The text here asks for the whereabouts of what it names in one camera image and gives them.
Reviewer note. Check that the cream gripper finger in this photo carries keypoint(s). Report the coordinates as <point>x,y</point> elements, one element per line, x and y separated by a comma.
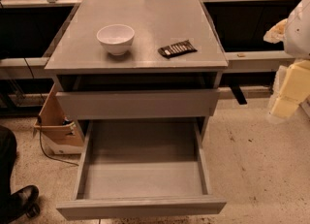
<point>291,88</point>

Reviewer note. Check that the dark rxbar chocolate wrapper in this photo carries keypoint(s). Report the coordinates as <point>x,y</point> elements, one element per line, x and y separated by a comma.
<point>177,49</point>

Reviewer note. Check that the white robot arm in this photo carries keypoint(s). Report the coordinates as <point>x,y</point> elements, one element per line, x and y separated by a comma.
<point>294,33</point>

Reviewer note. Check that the closed grey top drawer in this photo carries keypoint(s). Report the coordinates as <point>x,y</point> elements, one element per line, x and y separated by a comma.
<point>138,104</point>

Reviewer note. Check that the grey drawer cabinet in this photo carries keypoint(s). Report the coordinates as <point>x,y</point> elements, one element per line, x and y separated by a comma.
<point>80,63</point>

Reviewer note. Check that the open grey middle drawer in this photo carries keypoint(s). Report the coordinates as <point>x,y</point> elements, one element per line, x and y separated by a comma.
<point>141,168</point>

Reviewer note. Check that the white ceramic bowl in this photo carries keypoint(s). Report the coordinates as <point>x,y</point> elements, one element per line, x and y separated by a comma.
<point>116,39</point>

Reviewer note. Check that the cardboard box on floor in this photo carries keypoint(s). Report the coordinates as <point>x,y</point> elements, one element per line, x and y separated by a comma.
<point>60,133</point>

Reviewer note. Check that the dark trouser leg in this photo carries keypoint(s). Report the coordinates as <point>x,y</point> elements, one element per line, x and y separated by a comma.
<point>7,161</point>

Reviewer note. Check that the black shoe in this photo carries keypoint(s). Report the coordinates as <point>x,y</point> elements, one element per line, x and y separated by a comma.
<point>24,202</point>

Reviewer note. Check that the black bracket under rail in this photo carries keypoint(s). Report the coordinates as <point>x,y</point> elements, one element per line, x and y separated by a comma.
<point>238,94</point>

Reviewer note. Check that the grey metal rail frame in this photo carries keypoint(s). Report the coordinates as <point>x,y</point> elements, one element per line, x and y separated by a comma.
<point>244,61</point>

